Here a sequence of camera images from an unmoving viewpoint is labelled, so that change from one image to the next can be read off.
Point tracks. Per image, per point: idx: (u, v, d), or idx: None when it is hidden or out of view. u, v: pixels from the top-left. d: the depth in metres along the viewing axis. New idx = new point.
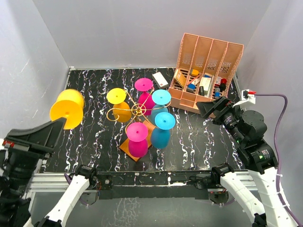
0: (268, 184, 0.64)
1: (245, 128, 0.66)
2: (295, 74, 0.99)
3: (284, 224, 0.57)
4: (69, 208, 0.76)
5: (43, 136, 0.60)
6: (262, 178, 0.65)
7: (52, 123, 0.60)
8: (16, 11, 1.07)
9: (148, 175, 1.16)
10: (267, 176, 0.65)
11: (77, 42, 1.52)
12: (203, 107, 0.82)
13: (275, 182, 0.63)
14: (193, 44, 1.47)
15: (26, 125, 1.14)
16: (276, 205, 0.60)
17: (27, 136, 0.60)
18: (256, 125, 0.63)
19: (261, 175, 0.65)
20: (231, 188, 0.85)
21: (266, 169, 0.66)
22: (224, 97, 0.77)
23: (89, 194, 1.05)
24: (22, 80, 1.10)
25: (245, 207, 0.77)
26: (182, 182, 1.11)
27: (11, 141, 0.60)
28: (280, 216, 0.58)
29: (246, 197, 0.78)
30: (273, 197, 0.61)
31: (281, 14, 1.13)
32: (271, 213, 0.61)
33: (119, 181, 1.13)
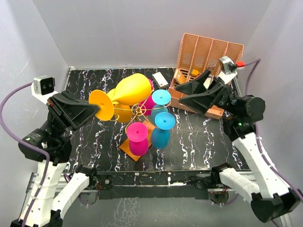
0: (251, 147, 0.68)
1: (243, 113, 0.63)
2: (295, 73, 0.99)
3: (273, 184, 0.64)
4: (69, 201, 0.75)
5: (76, 111, 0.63)
6: (245, 143, 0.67)
7: (87, 105, 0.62)
8: (16, 11, 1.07)
9: (148, 175, 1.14)
10: (248, 140, 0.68)
11: (77, 42, 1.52)
12: (200, 104, 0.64)
13: (257, 145, 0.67)
14: (193, 43, 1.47)
15: (26, 125, 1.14)
16: (262, 169, 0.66)
17: (64, 104, 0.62)
18: (254, 117, 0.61)
19: (243, 141, 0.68)
20: (229, 181, 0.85)
21: (247, 134, 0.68)
22: (224, 87, 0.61)
23: (89, 194, 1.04)
24: (22, 80, 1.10)
25: (245, 195, 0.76)
26: (182, 182, 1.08)
27: (51, 103, 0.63)
28: (268, 178, 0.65)
29: (244, 182, 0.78)
30: (259, 162, 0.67)
31: (281, 14, 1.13)
32: (260, 178, 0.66)
33: (119, 181, 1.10)
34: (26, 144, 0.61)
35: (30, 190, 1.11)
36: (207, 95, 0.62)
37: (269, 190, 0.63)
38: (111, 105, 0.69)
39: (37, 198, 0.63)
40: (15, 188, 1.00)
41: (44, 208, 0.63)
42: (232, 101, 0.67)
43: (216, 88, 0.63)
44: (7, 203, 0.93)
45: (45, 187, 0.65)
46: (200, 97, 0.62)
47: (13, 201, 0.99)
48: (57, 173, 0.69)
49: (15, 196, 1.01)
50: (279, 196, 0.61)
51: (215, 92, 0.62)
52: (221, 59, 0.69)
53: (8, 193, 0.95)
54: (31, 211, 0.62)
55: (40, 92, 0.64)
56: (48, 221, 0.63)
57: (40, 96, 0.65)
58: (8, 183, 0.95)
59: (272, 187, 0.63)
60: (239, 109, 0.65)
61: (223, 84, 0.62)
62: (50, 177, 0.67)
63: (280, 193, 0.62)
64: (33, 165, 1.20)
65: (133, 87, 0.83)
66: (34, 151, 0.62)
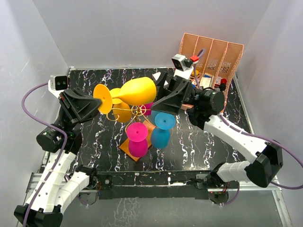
0: (219, 125, 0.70)
1: (207, 107, 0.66)
2: (295, 73, 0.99)
3: (252, 144, 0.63)
4: (69, 198, 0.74)
5: (82, 104, 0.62)
6: (212, 123, 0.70)
7: (91, 99, 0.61)
8: (16, 11, 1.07)
9: (148, 175, 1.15)
10: (213, 121, 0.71)
11: (77, 42, 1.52)
12: (171, 105, 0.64)
13: (222, 121, 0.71)
14: (193, 43, 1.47)
15: (26, 125, 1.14)
16: (236, 137, 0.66)
17: (73, 98, 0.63)
18: (217, 107, 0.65)
19: (209, 123, 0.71)
20: (227, 173, 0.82)
21: (210, 118, 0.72)
22: (188, 84, 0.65)
23: (89, 193, 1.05)
24: (22, 80, 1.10)
25: (244, 176, 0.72)
26: (182, 182, 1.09)
27: (61, 97, 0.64)
28: (245, 142, 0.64)
29: (236, 164, 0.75)
30: (230, 133, 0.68)
31: (282, 14, 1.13)
32: (240, 147, 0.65)
33: (119, 181, 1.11)
34: (42, 138, 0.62)
35: (30, 190, 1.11)
36: (176, 94, 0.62)
37: (250, 152, 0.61)
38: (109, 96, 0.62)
39: (46, 181, 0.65)
40: (15, 188, 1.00)
41: (51, 194, 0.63)
42: (195, 96, 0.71)
43: (181, 87, 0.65)
44: (7, 203, 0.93)
45: (55, 172, 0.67)
46: (170, 98, 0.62)
47: (14, 202, 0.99)
48: (66, 162, 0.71)
49: (16, 196, 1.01)
50: (261, 152, 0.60)
51: (182, 90, 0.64)
52: (176, 59, 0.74)
53: (9, 192, 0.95)
54: (38, 196, 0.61)
55: (54, 87, 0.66)
56: (51, 210, 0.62)
57: (54, 91, 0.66)
58: (9, 183, 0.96)
59: (252, 148, 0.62)
60: (203, 102, 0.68)
61: (188, 81, 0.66)
62: (61, 163, 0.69)
63: (262, 150, 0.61)
64: (33, 165, 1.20)
65: (138, 88, 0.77)
66: (49, 145, 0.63)
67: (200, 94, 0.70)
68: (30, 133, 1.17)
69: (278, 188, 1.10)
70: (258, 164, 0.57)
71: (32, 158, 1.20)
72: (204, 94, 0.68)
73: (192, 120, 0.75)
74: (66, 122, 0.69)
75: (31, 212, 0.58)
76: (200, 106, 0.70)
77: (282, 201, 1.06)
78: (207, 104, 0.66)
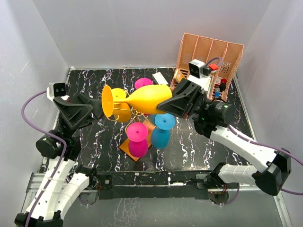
0: (227, 134, 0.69)
1: (217, 118, 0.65)
2: (295, 73, 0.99)
3: (261, 154, 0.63)
4: (69, 201, 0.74)
5: (73, 111, 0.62)
6: (220, 133, 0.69)
7: (82, 105, 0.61)
8: (16, 11, 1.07)
9: (148, 175, 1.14)
10: (221, 131, 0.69)
11: (77, 42, 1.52)
12: (176, 107, 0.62)
13: (229, 130, 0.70)
14: (193, 43, 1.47)
15: (26, 125, 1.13)
16: (245, 147, 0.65)
17: (63, 105, 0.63)
18: (228, 120, 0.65)
19: (216, 133, 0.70)
20: (229, 176, 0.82)
21: (218, 127, 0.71)
22: (198, 88, 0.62)
23: (89, 193, 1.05)
24: (22, 80, 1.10)
25: (248, 181, 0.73)
26: (182, 182, 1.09)
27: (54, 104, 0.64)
28: (255, 152, 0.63)
29: (241, 169, 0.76)
30: (238, 143, 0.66)
31: (282, 13, 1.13)
32: (249, 156, 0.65)
33: (119, 181, 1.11)
34: (42, 144, 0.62)
35: (30, 190, 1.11)
36: (183, 97, 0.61)
37: (261, 162, 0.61)
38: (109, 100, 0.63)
39: (45, 190, 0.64)
40: (15, 188, 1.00)
41: (51, 202, 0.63)
42: (206, 106, 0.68)
43: (190, 90, 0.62)
44: (7, 203, 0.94)
45: (55, 180, 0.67)
46: (176, 100, 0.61)
47: (13, 202, 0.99)
48: (66, 169, 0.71)
49: (16, 196, 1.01)
50: (271, 162, 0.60)
51: (191, 93, 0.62)
52: (194, 64, 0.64)
53: (8, 192, 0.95)
54: (38, 204, 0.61)
55: (53, 94, 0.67)
56: (51, 216, 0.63)
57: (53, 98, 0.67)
58: (9, 183, 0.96)
59: (262, 157, 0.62)
60: (212, 115, 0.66)
61: (197, 84, 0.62)
62: (59, 171, 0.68)
63: (272, 160, 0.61)
64: (33, 165, 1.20)
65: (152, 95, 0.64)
66: (48, 151, 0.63)
67: (211, 104, 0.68)
68: (29, 133, 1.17)
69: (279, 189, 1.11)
70: (270, 175, 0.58)
71: (32, 158, 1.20)
72: (215, 107, 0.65)
73: (198, 129, 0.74)
74: (66, 128, 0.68)
75: (31, 220, 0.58)
76: (209, 117, 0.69)
77: (282, 201, 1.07)
78: (218, 117, 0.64)
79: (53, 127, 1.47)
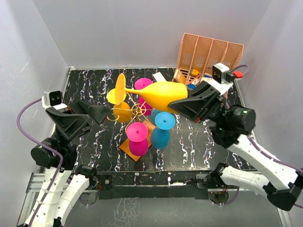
0: (248, 149, 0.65)
1: (236, 126, 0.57)
2: (295, 73, 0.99)
3: (282, 173, 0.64)
4: (69, 205, 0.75)
5: (68, 122, 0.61)
6: (241, 147, 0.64)
7: (77, 116, 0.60)
8: (16, 11, 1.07)
9: (148, 175, 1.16)
10: (243, 143, 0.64)
11: (77, 42, 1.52)
12: (188, 109, 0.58)
13: (251, 144, 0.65)
14: (193, 43, 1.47)
15: (26, 125, 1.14)
16: (268, 165, 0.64)
17: (57, 116, 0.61)
18: (249, 127, 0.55)
19: (240, 146, 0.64)
20: (233, 180, 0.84)
21: (239, 138, 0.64)
22: (216, 93, 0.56)
23: (89, 194, 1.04)
24: (21, 80, 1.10)
25: (255, 189, 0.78)
26: (182, 182, 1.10)
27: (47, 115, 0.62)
28: (277, 171, 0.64)
29: (248, 177, 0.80)
30: (262, 160, 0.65)
31: (282, 13, 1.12)
32: (267, 173, 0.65)
33: (119, 181, 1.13)
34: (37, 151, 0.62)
35: (30, 190, 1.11)
36: (198, 100, 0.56)
37: (282, 182, 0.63)
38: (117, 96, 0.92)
39: (43, 203, 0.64)
40: (15, 188, 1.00)
41: (49, 213, 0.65)
42: (223, 113, 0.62)
43: (207, 93, 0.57)
44: (7, 203, 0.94)
45: (51, 193, 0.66)
46: (191, 101, 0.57)
47: (13, 202, 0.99)
48: (63, 179, 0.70)
49: (16, 196, 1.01)
50: (293, 183, 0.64)
51: (207, 98, 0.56)
52: (217, 66, 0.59)
53: (9, 192, 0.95)
54: (36, 216, 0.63)
55: (49, 103, 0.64)
56: None
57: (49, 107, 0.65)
58: (9, 183, 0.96)
59: (283, 178, 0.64)
60: (230, 122, 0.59)
61: (216, 89, 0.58)
62: (56, 184, 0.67)
63: (292, 180, 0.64)
64: (33, 165, 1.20)
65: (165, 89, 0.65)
66: (42, 160, 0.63)
67: (229, 111, 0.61)
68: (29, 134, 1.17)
69: None
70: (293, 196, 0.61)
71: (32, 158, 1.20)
72: (233, 113, 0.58)
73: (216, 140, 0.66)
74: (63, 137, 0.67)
75: None
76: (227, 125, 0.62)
77: None
78: (236, 123, 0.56)
79: (53, 127, 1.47)
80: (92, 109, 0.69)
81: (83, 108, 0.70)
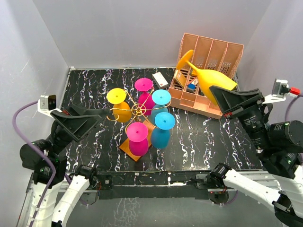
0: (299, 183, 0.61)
1: (284, 141, 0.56)
2: (296, 73, 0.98)
3: None
4: (70, 208, 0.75)
5: (76, 124, 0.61)
6: (294, 179, 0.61)
7: (87, 116, 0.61)
8: (16, 11, 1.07)
9: (148, 175, 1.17)
10: (299, 176, 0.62)
11: (77, 42, 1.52)
12: (225, 100, 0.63)
13: None
14: (193, 43, 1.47)
15: (26, 125, 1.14)
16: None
17: (64, 118, 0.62)
18: (300, 142, 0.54)
19: (295, 178, 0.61)
20: (238, 187, 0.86)
21: (296, 171, 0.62)
22: (258, 94, 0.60)
23: (89, 194, 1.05)
24: (21, 80, 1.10)
25: (260, 199, 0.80)
26: (182, 182, 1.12)
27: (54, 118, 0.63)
28: None
29: (256, 189, 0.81)
30: None
31: (282, 13, 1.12)
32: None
33: (119, 181, 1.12)
34: (29, 146, 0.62)
35: (30, 190, 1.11)
36: (238, 95, 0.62)
37: None
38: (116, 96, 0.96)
39: (35, 219, 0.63)
40: (15, 188, 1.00)
41: None
42: (265, 126, 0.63)
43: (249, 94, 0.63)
44: (7, 203, 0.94)
45: (42, 209, 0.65)
46: (231, 93, 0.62)
47: (13, 201, 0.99)
48: (53, 194, 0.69)
49: (16, 196, 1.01)
50: None
51: (246, 96, 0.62)
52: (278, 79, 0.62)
53: (8, 193, 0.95)
54: None
55: (47, 108, 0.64)
56: None
57: (47, 111, 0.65)
58: (9, 183, 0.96)
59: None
60: (278, 142, 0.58)
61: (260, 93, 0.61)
62: (46, 199, 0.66)
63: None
64: None
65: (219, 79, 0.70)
66: (32, 156, 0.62)
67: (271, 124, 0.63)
68: (29, 134, 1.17)
69: (278, 188, 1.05)
70: None
71: None
72: (274, 128, 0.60)
73: (271, 169, 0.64)
74: (59, 141, 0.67)
75: None
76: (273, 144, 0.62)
77: None
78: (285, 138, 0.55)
79: None
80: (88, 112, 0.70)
81: (78, 112, 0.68)
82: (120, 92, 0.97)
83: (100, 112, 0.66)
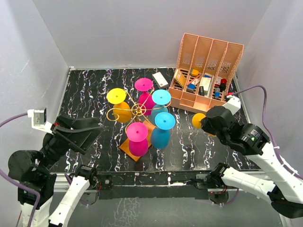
0: (271, 161, 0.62)
1: (218, 122, 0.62)
2: (296, 73, 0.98)
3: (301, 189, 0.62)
4: (71, 209, 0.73)
5: (81, 138, 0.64)
6: (265, 158, 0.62)
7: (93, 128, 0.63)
8: (16, 12, 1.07)
9: (148, 175, 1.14)
10: (267, 153, 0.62)
11: (77, 42, 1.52)
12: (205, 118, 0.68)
13: (275, 156, 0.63)
14: (193, 43, 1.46)
15: (26, 125, 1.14)
16: (289, 177, 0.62)
17: (68, 134, 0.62)
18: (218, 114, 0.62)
19: (262, 157, 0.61)
20: (236, 183, 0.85)
21: (263, 148, 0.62)
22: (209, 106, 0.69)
23: (89, 193, 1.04)
24: (21, 80, 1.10)
25: (258, 193, 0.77)
26: (182, 182, 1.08)
27: (56, 135, 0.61)
28: (295, 186, 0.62)
29: (252, 182, 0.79)
30: (283, 173, 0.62)
31: (282, 13, 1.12)
32: (285, 187, 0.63)
33: (119, 181, 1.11)
34: (21, 153, 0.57)
35: None
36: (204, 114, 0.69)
37: (299, 197, 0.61)
38: (114, 96, 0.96)
39: None
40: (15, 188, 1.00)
41: None
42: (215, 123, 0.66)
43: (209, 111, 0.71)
44: (7, 203, 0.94)
45: None
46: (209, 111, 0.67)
47: (13, 201, 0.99)
48: (42, 212, 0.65)
49: (15, 196, 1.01)
50: None
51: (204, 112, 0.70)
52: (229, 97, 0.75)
53: (8, 193, 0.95)
54: None
55: (41, 122, 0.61)
56: None
57: (43, 127, 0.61)
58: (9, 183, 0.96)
59: (301, 193, 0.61)
60: (218, 124, 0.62)
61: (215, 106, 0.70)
62: (36, 219, 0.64)
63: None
64: None
65: None
66: (23, 164, 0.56)
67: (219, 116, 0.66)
68: (29, 134, 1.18)
69: None
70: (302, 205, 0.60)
71: None
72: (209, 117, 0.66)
73: (236, 148, 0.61)
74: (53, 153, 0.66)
75: None
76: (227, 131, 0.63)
77: None
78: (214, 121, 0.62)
79: None
80: (77, 122, 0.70)
81: (64, 120, 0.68)
82: (120, 92, 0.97)
83: (91, 121, 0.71)
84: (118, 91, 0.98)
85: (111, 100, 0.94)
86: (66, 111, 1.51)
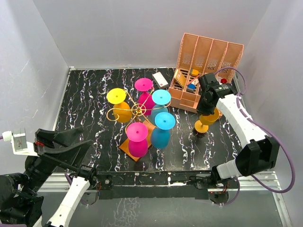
0: (230, 106, 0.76)
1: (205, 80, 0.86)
2: (295, 73, 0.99)
3: (251, 132, 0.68)
4: (71, 211, 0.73)
5: (71, 156, 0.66)
6: (224, 102, 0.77)
7: (81, 144, 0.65)
8: (16, 11, 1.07)
9: (148, 175, 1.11)
10: (229, 100, 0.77)
11: (78, 43, 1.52)
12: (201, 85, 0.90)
13: (235, 103, 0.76)
14: (193, 44, 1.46)
15: (26, 125, 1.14)
16: (241, 121, 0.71)
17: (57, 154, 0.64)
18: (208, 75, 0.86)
19: (222, 100, 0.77)
20: (225, 168, 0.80)
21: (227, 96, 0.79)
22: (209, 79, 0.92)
23: (89, 194, 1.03)
24: (21, 80, 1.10)
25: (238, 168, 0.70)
26: (182, 182, 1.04)
27: (44, 159, 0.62)
28: (245, 128, 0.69)
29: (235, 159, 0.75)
30: (237, 117, 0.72)
31: (282, 14, 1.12)
32: (239, 131, 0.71)
33: (119, 182, 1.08)
34: (2, 179, 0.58)
35: None
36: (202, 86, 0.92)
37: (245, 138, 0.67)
38: (114, 96, 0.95)
39: None
40: None
41: None
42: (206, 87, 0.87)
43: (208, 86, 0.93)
44: None
45: None
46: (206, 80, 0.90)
47: None
48: None
49: None
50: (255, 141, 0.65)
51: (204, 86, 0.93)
52: None
53: None
54: None
55: (23, 146, 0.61)
56: None
57: (26, 150, 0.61)
58: None
59: (249, 135, 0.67)
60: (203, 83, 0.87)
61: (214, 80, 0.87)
62: None
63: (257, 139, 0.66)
64: None
65: None
66: (4, 191, 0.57)
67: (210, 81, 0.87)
68: (29, 134, 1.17)
69: (278, 188, 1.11)
70: (248, 149, 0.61)
71: None
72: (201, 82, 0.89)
73: (207, 96, 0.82)
74: (38, 173, 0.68)
75: None
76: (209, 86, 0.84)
77: (281, 201, 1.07)
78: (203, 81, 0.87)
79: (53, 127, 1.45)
80: (59, 135, 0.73)
81: (46, 135, 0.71)
82: (120, 92, 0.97)
83: (74, 132, 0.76)
84: (119, 90, 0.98)
85: (110, 100, 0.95)
86: (66, 111, 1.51)
